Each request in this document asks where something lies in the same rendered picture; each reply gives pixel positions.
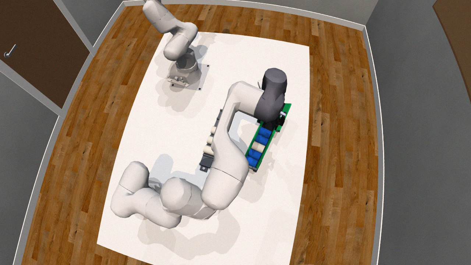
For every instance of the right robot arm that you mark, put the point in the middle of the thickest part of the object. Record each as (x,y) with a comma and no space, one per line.
(165,206)

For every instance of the blue cylinder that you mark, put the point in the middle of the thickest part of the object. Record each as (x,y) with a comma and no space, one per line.
(254,154)
(264,132)
(252,162)
(261,139)

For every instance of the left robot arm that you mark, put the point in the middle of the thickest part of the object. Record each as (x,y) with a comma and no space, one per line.
(185,70)

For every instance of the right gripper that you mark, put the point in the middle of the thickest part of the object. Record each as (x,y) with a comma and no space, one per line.
(280,121)

